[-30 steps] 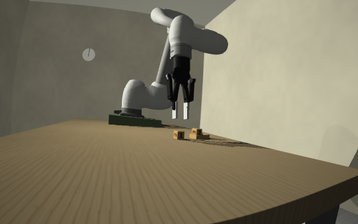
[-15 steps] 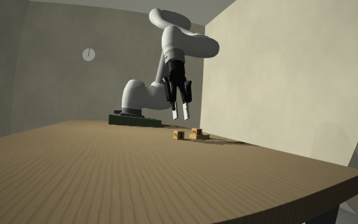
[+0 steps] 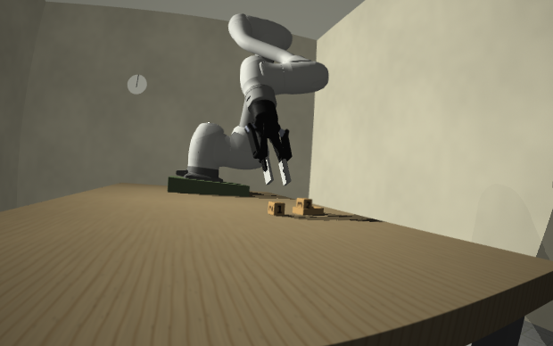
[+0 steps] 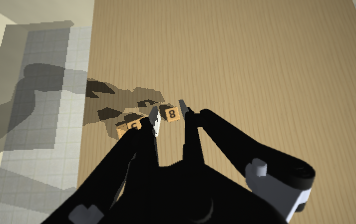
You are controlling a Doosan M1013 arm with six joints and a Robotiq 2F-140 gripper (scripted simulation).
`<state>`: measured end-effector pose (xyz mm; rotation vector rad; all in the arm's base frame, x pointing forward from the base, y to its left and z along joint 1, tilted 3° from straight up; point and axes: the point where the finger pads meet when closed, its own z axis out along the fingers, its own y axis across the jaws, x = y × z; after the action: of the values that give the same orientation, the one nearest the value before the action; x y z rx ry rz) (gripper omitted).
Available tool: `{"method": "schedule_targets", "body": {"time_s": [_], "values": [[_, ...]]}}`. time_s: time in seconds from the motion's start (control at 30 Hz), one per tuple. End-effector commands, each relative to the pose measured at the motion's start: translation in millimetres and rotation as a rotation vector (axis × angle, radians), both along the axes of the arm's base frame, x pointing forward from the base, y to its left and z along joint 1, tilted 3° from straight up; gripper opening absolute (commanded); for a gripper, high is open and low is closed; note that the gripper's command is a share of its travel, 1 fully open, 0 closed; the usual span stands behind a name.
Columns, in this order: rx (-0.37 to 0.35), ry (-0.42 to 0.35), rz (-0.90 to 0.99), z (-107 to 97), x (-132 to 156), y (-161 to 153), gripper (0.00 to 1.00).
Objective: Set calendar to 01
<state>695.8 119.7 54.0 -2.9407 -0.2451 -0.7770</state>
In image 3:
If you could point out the tan wooden cube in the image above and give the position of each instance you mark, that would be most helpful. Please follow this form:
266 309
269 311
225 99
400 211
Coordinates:
276 208
304 203

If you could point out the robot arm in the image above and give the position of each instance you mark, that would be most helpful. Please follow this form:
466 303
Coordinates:
260 80

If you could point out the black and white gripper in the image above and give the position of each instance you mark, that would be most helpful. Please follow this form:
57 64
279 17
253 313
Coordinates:
265 123

